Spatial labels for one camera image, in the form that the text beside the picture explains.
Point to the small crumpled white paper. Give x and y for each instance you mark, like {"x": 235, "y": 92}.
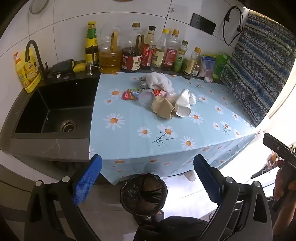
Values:
{"x": 193, "y": 98}

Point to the black cloth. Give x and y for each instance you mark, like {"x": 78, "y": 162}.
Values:
{"x": 62, "y": 67}

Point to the red label vinegar bottle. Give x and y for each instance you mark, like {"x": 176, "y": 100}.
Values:
{"x": 147, "y": 53}

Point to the dark sauce bottle green label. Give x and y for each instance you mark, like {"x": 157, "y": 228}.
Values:
{"x": 91, "y": 46}

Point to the clear bottle red label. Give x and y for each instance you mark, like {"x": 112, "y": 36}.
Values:
{"x": 170, "y": 55}

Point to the metal sink strainer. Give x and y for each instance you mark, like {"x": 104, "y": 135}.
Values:
{"x": 68, "y": 125}

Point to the black wall socket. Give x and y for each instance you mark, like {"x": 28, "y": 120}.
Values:
{"x": 202, "y": 23}

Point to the white paper cup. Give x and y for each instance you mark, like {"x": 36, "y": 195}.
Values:
{"x": 182, "y": 104}

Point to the round metal strainer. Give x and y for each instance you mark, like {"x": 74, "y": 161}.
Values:
{"x": 37, "y": 7}

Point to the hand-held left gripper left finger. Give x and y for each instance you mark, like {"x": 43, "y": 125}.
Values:
{"x": 89, "y": 178}

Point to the clear plastic cup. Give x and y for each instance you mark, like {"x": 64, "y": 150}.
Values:
{"x": 146, "y": 97}

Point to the black kitchen faucet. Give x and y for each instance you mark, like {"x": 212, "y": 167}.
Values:
{"x": 29, "y": 47}

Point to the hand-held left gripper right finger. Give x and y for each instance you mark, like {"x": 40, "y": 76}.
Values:
{"x": 207, "y": 183}

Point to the red snack wrapper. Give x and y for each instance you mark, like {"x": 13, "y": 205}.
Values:
{"x": 127, "y": 95}

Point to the yellow sponge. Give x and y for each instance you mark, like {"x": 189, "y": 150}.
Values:
{"x": 79, "y": 67}

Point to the crumpled silver wrapper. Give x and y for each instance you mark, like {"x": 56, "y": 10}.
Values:
{"x": 141, "y": 81}

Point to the yellow dish soap bottle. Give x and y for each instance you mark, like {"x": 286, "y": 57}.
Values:
{"x": 27, "y": 71}

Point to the white tissue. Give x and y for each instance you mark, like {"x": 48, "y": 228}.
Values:
{"x": 157, "y": 80}

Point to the black lined waste bin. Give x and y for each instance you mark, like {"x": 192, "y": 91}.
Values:
{"x": 143, "y": 192}

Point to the small red and pink wrapper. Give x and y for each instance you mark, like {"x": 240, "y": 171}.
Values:
{"x": 159, "y": 92}

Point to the beige paper cup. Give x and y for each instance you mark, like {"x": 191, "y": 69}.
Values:
{"x": 163, "y": 106}

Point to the clear bottle yellow label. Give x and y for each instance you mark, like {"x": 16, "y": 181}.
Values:
{"x": 158, "y": 55}

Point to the large yellow cooking oil jug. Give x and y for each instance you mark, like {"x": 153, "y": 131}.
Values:
{"x": 109, "y": 60}

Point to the white table leg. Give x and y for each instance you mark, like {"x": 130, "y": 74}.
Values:
{"x": 190, "y": 176}

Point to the blue daisy print tablecloth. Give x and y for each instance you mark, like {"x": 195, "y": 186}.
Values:
{"x": 148, "y": 136}

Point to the person's right hand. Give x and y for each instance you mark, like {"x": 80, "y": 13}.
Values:
{"x": 280, "y": 185}

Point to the blue patterned cloth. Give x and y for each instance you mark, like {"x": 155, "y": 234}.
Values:
{"x": 261, "y": 69}

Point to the large dark sauce jug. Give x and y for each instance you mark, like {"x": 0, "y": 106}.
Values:
{"x": 131, "y": 60}

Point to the small yellow oil bottle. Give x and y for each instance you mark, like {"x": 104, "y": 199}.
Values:
{"x": 190, "y": 64}

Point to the green plastic bag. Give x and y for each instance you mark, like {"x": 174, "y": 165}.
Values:
{"x": 220, "y": 63}

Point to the black kitchen sink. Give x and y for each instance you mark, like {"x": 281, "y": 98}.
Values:
{"x": 57, "y": 109}

